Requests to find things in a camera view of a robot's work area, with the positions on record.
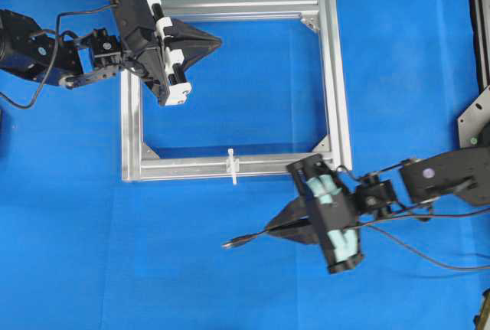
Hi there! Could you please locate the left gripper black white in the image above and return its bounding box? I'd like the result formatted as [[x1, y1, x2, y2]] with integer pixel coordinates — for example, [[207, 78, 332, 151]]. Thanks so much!
[[111, 0, 222, 106]]

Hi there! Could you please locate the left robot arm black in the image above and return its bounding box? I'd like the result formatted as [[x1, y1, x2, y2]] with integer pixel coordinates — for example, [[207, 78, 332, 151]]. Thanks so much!
[[1, 0, 222, 106]]

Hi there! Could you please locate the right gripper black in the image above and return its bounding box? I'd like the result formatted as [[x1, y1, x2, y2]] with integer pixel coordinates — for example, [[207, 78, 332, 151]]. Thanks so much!
[[265, 155, 363, 274]]

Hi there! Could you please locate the aluminium extrusion frame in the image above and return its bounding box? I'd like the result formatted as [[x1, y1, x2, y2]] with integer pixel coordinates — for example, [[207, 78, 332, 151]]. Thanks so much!
[[120, 0, 352, 181]]

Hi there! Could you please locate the white zip tie loop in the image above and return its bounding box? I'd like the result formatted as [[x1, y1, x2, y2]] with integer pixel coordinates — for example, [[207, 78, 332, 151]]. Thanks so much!
[[226, 148, 240, 185]]

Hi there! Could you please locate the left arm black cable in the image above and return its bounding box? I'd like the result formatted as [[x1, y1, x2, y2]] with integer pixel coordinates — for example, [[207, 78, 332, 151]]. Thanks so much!
[[0, 2, 119, 111]]

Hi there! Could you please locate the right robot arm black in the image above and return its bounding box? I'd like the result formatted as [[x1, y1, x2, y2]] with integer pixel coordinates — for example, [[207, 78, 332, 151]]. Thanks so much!
[[264, 146, 489, 273]]

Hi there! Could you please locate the black cable with plug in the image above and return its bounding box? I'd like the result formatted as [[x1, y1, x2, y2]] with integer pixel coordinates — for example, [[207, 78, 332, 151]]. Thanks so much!
[[220, 207, 490, 272]]

